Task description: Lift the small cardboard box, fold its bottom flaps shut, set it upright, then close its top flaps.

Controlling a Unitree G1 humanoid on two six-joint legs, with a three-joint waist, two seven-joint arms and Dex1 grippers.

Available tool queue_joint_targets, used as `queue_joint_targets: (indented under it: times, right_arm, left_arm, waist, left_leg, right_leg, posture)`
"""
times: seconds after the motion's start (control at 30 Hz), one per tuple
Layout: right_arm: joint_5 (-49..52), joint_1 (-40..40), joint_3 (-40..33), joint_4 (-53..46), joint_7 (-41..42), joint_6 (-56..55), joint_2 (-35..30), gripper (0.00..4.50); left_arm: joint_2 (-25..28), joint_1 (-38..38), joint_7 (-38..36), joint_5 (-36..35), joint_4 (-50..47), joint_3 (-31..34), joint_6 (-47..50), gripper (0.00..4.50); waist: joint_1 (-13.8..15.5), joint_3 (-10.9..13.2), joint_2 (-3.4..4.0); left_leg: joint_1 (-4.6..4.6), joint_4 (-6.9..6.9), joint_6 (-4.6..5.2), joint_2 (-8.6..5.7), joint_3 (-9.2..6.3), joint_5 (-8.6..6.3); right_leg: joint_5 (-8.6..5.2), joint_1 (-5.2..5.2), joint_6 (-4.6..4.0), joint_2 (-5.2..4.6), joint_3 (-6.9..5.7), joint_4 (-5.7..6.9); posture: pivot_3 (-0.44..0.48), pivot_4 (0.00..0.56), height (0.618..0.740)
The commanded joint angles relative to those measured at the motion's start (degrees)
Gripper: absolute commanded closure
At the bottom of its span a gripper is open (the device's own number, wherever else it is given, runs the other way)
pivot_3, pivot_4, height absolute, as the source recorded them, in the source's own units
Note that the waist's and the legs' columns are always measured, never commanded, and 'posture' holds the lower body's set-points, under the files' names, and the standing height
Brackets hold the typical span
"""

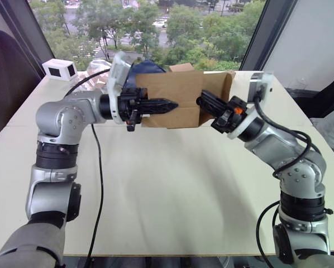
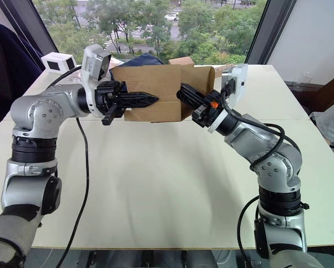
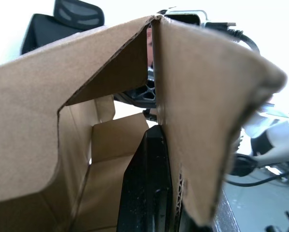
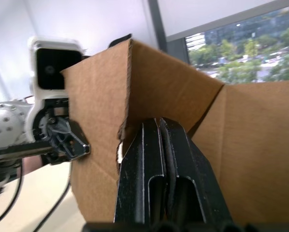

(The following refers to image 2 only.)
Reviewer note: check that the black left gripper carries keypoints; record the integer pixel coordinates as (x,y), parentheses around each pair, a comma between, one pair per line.
(108,97)

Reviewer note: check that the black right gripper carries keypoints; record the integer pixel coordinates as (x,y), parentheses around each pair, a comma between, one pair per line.
(210,109)

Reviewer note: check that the brown cardboard box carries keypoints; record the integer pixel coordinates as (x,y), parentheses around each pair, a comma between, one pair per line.
(147,81)

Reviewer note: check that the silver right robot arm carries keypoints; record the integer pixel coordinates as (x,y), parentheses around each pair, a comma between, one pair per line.
(276,167)

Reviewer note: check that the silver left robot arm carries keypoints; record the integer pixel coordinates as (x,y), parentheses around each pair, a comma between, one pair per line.
(38,111)

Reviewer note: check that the small closed cardboard box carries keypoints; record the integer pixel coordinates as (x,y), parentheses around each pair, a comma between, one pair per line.
(181,61)

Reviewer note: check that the flat cardboard piece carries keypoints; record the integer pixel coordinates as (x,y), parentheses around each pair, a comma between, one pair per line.
(220,71)

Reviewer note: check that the dark blue bag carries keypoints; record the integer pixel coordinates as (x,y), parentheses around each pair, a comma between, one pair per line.
(147,59)

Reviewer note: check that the white car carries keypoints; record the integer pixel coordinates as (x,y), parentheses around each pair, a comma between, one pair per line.
(171,17)

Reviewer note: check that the white cube with black squares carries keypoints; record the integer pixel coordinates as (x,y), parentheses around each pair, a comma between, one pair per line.
(56,57)

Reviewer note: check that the dark navy jacket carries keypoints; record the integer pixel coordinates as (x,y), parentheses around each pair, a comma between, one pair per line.
(7,69)

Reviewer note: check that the dark brown furniture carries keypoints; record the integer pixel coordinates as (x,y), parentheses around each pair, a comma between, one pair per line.
(323,89)

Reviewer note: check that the grey cloth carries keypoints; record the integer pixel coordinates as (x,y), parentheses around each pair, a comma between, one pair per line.
(331,123)

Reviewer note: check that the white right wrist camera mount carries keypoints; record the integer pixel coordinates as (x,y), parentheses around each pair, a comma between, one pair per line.
(239,81)

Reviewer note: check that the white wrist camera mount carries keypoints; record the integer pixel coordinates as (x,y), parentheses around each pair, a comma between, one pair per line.
(239,81)
(90,64)

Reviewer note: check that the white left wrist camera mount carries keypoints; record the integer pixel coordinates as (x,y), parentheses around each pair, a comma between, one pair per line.
(90,64)

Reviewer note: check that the dark window frame post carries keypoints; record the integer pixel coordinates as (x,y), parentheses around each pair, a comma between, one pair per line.
(33,25)
(270,25)

